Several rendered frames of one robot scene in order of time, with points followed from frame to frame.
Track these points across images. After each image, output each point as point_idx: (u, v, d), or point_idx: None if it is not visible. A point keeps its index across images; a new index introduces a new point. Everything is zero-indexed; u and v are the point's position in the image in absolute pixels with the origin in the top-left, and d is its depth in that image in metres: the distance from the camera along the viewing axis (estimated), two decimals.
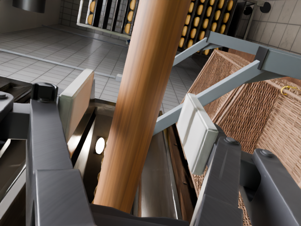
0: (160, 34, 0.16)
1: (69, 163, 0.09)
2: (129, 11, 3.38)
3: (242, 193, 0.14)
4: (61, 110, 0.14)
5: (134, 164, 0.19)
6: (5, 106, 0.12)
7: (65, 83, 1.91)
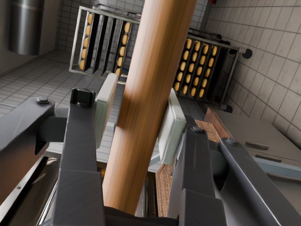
0: (165, 37, 0.16)
1: (94, 166, 0.09)
2: (120, 48, 3.53)
3: None
4: (96, 114, 0.15)
5: (138, 167, 0.19)
6: (45, 110, 0.12)
7: (56, 141, 2.06)
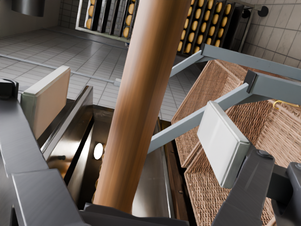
0: None
1: (44, 163, 0.09)
2: (127, 14, 3.39)
3: (274, 206, 0.14)
4: (24, 108, 0.13)
5: None
6: None
7: None
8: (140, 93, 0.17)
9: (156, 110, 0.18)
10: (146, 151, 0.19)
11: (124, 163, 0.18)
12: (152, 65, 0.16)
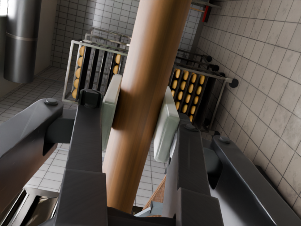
0: None
1: (99, 167, 0.09)
2: (113, 71, 3.63)
3: None
4: (104, 115, 0.15)
5: None
6: (53, 112, 0.12)
7: (48, 177, 2.17)
8: (140, 96, 0.17)
9: (156, 112, 0.18)
10: (147, 153, 0.19)
11: (125, 165, 0.18)
12: (153, 67, 0.16)
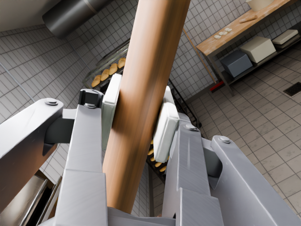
0: None
1: (99, 167, 0.09)
2: None
3: None
4: (104, 115, 0.15)
5: None
6: (53, 112, 0.12)
7: None
8: (139, 96, 0.17)
9: (155, 113, 0.18)
10: (146, 153, 0.19)
11: (124, 165, 0.18)
12: (152, 68, 0.16)
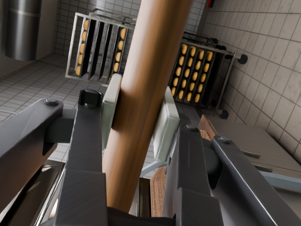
0: None
1: (99, 167, 0.09)
2: (117, 52, 3.55)
3: None
4: (104, 115, 0.15)
5: None
6: (53, 112, 0.12)
7: None
8: (140, 94, 0.17)
9: (156, 111, 0.18)
10: (146, 152, 0.19)
11: (124, 163, 0.18)
12: (153, 67, 0.16)
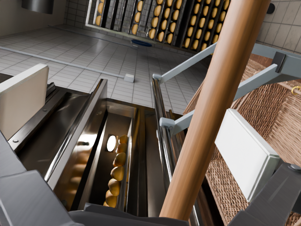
0: None
1: (19, 165, 0.08)
2: (135, 12, 3.44)
3: None
4: None
5: None
6: None
7: (77, 83, 1.97)
8: (213, 116, 0.24)
9: None
10: (212, 157, 0.26)
11: (197, 165, 0.25)
12: (224, 97, 0.23)
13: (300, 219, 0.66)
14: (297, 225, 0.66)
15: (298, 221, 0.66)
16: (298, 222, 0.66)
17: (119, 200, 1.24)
